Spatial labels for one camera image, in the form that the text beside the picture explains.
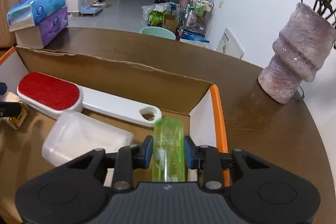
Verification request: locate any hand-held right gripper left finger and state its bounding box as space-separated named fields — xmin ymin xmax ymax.
xmin=67 ymin=136 xmax=153 ymax=192

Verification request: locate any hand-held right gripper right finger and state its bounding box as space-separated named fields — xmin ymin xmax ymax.
xmin=184 ymin=135 xmax=271 ymax=192

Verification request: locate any beige and yellow cube toy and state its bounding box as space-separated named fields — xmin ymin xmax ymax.
xmin=0 ymin=91 xmax=29 ymax=130

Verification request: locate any green plastic bottle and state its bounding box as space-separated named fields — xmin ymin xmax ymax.
xmin=152 ymin=117 xmax=185 ymax=183

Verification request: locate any red and white lint brush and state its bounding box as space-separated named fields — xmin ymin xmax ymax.
xmin=16 ymin=72 xmax=163 ymax=127

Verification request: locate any translucent white plastic container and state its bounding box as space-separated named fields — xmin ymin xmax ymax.
xmin=41 ymin=110 xmax=134 ymax=167

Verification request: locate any orange cardboard box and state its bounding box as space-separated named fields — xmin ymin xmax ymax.
xmin=0 ymin=46 xmax=230 ymax=224

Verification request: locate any purple and white tissue pack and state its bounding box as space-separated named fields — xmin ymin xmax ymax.
xmin=15 ymin=5 xmax=69 ymax=48

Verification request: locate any blue tissue pack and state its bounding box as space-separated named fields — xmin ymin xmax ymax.
xmin=7 ymin=0 xmax=66 ymax=32

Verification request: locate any blue flat packet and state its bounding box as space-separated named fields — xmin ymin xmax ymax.
xmin=181 ymin=30 xmax=210 ymax=43

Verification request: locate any white board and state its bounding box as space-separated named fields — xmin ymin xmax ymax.
xmin=216 ymin=27 xmax=244 ymax=59

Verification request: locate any blue pet feeder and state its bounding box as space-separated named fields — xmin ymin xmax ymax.
xmin=80 ymin=0 xmax=103 ymax=16

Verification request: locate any green plastic basin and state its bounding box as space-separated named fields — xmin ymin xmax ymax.
xmin=139 ymin=27 xmax=177 ymax=41

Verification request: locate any small brown carton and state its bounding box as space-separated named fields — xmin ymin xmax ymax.
xmin=163 ymin=13 xmax=180 ymax=33

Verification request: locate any plastic bag with green packet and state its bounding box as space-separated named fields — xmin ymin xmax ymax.
xmin=142 ymin=2 xmax=171 ymax=28

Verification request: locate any pink textured vase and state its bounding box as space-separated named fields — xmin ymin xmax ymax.
xmin=258 ymin=2 xmax=336 ymax=104

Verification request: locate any wire trolley rack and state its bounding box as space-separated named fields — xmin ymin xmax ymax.
xmin=180 ymin=0 xmax=214 ymax=35

